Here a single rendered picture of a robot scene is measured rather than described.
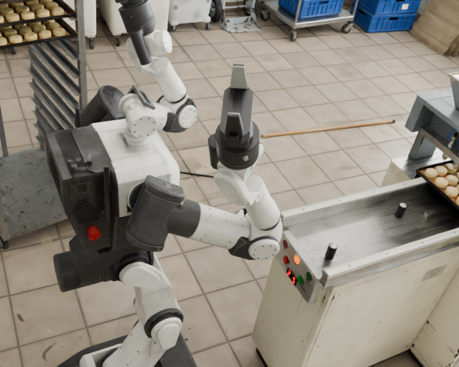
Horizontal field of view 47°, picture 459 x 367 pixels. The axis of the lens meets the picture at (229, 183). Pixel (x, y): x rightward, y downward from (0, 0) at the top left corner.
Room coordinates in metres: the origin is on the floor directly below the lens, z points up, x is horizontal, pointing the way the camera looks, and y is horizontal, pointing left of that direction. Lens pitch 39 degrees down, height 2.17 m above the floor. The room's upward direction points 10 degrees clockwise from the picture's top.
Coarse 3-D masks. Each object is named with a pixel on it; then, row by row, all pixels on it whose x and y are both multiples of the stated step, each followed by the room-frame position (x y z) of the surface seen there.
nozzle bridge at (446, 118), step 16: (432, 96) 2.01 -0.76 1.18; (448, 96) 2.04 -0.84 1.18; (416, 112) 1.98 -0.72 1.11; (432, 112) 2.00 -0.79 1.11; (448, 112) 1.90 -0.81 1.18; (416, 128) 1.97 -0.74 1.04; (432, 128) 1.99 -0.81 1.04; (448, 128) 1.93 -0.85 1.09; (416, 144) 2.05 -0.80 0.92; (432, 144) 2.07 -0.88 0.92
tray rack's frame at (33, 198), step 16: (32, 64) 2.51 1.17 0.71; (0, 112) 2.38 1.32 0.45; (0, 128) 2.37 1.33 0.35; (0, 160) 2.33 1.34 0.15; (16, 160) 2.35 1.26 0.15; (32, 160) 2.38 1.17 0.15; (16, 176) 2.22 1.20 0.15; (32, 176) 2.24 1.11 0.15; (48, 176) 2.26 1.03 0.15; (16, 192) 2.09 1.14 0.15; (32, 192) 2.11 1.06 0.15; (48, 192) 2.13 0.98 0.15; (16, 208) 1.97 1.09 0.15; (32, 208) 1.99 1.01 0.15; (48, 208) 2.01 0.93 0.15; (16, 224) 1.86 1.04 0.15; (32, 224) 1.88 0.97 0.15; (48, 224) 1.92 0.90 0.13; (0, 240) 1.79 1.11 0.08
